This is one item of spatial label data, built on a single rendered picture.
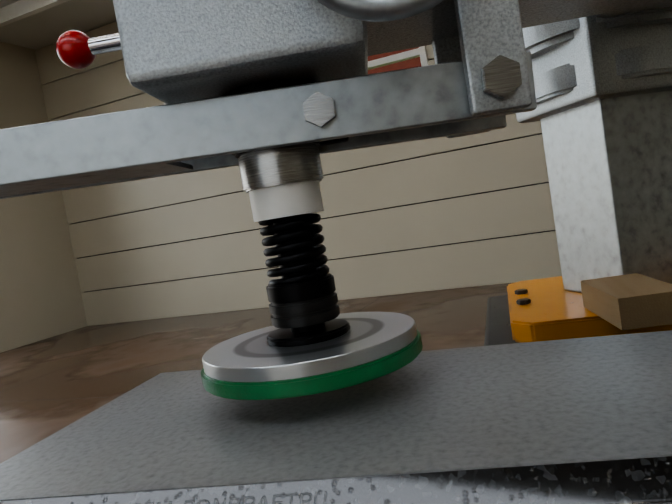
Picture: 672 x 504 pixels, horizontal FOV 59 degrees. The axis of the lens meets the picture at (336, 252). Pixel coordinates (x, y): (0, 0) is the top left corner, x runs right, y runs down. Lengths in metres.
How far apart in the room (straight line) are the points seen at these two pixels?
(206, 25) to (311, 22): 0.08
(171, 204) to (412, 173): 3.31
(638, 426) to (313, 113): 0.34
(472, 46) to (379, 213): 6.27
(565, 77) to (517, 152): 5.28
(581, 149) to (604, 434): 0.86
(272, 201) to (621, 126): 0.81
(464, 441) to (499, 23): 0.33
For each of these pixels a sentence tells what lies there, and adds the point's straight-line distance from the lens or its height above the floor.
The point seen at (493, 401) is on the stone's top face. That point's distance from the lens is 0.52.
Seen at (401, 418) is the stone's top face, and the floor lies 0.85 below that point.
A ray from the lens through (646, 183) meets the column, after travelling 1.24.
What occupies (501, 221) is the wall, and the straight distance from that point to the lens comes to 6.49.
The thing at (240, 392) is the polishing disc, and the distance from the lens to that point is 0.52.
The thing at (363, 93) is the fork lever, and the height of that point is 1.12.
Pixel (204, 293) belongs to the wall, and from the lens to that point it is 7.96.
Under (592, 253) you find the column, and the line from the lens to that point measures 1.26.
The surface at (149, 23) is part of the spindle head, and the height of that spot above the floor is 1.19.
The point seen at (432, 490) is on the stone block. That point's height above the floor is 0.84.
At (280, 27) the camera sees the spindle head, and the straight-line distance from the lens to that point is 0.50.
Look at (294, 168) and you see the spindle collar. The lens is 0.55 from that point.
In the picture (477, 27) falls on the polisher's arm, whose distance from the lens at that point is 0.52.
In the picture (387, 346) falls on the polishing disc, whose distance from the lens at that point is 0.52.
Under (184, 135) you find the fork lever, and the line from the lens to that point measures 0.55.
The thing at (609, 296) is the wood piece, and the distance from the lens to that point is 1.01.
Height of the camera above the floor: 1.02
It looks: 4 degrees down
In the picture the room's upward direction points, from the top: 9 degrees counter-clockwise
